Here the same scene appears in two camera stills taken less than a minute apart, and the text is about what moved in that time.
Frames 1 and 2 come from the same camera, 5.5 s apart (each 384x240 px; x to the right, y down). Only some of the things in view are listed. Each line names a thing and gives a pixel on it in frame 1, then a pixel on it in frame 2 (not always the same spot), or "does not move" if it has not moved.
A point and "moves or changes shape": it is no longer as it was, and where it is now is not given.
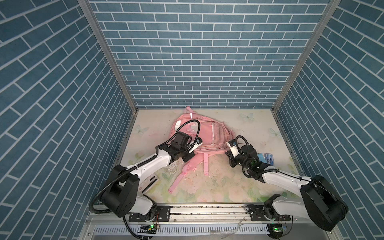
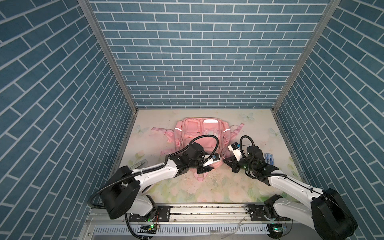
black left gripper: [187, 157] -> [204, 169]
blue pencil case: [269, 158] does not move
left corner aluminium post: [89, 10] does not move
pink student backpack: [216, 136] moves or changes shape
